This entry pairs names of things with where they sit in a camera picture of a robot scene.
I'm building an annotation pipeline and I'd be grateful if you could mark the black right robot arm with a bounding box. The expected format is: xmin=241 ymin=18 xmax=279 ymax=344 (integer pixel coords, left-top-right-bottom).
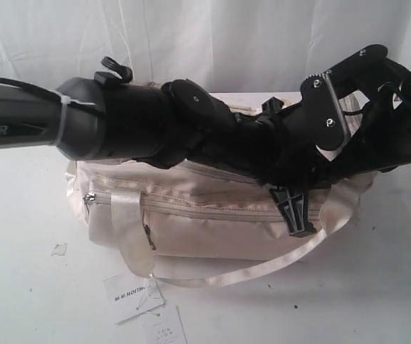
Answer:
xmin=301 ymin=44 xmax=411 ymax=183

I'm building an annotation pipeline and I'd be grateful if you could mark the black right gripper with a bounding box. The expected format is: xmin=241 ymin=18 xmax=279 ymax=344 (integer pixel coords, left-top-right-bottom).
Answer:
xmin=301 ymin=82 xmax=411 ymax=186

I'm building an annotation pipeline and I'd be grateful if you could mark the white paper hang tag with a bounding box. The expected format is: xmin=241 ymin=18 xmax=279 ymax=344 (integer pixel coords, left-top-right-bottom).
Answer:
xmin=103 ymin=274 xmax=165 ymax=325

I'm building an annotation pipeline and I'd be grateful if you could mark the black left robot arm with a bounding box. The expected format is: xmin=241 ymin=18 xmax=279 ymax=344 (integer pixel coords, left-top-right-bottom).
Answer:
xmin=0 ymin=72 xmax=316 ymax=237

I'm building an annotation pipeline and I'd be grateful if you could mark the cream fabric duffel bag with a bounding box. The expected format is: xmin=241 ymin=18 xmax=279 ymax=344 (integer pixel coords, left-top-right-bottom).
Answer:
xmin=63 ymin=82 xmax=377 ymax=290

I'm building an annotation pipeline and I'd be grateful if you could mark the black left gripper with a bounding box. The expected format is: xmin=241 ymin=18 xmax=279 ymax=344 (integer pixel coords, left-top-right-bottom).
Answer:
xmin=190 ymin=97 xmax=318 ymax=238

